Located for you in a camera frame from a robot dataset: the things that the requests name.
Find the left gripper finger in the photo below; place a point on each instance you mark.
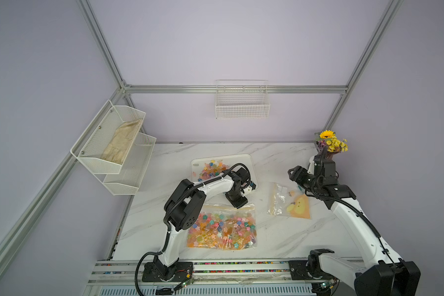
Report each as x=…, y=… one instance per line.
x=237, y=201
x=248, y=189

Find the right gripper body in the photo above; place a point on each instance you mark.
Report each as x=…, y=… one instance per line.
x=317, y=184

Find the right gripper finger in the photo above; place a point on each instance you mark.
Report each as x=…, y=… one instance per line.
x=301, y=176
x=312, y=165

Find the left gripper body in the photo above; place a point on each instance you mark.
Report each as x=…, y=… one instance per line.
x=237, y=193

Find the small ziploc bag of candies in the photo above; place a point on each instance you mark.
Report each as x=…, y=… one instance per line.
x=287, y=202

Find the large ziploc bag of candies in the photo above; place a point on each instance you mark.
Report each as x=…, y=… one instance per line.
x=224, y=227

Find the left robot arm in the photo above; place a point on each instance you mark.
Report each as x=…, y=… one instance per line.
x=186, y=202

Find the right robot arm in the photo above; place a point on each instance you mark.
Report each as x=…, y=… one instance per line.
x=385, y=272

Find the poured candies pile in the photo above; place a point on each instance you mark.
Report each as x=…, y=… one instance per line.
x=205, y=169

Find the yellow flower bouquet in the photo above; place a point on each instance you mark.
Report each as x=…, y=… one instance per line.
x=328, y=141

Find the white plastic tray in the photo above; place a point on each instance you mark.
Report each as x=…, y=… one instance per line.
x=245, y=159

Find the lower white mesh shelf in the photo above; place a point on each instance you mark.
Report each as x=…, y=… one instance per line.
x=129, y=180

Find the white mesh shelf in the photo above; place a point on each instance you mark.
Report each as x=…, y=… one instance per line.
x=105, y=145
x=129, y=180

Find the beige cloth glove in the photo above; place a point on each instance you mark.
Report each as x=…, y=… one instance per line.
x=119, y=146

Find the upper white mesh shelf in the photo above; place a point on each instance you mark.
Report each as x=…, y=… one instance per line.
x=105, y=145

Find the white wire wall basket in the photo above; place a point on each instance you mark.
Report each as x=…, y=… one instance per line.
x=244, y=99

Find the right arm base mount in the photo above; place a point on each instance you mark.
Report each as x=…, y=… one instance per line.
x=309, y=269

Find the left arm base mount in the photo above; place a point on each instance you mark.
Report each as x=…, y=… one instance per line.
x=158, y=272

